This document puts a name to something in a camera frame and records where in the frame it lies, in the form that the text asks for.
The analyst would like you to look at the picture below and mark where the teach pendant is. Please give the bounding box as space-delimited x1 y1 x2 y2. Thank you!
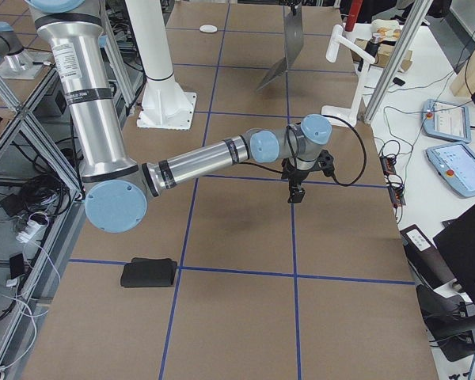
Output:
425 142 475 198
421 99 471 143

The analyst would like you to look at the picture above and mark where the black mouse pad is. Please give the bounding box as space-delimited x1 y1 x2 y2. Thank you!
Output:
120 257 177 288

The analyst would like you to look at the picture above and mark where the brown paper table cover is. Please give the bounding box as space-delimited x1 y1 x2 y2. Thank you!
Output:
22 2 437 379

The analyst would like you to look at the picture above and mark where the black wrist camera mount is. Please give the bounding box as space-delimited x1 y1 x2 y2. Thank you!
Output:
317 150 335 177

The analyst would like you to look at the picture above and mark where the black monitor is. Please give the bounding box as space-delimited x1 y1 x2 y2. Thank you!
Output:
434 204 475 305

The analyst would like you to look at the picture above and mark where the grey laptop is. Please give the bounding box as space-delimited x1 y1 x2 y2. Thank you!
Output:
256 5 304 90

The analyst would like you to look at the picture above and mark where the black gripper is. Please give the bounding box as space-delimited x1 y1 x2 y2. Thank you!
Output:
283 0 301 16
281 158 320 203

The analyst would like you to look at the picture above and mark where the black braided camera cable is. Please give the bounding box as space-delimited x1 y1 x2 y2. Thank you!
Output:
284 114 368 187

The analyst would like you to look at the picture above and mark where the lower teach pendant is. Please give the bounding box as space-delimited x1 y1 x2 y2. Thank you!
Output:
425 142 475 198

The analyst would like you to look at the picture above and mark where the cardboard box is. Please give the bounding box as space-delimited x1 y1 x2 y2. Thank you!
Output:
354 38 412 72

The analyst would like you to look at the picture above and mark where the white central pedestal column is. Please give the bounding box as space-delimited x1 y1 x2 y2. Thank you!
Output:
126 0 197 131

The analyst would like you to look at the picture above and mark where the white desk lamp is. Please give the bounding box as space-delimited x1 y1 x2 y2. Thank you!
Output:
321 24 377 127

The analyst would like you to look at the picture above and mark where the white computer mouse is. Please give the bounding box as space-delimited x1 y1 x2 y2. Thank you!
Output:
199 25 218 34

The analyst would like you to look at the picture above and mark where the aluminium frame post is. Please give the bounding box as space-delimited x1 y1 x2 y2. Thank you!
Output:
363 0 433 124

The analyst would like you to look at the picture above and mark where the orange circuit board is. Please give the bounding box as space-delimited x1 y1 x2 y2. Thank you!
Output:
379 156 405 209

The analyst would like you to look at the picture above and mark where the upper teach pendant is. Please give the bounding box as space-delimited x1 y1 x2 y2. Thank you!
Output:
421 99 471 143

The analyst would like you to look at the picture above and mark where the red pole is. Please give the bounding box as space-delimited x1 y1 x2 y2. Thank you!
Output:
344 0 363 32

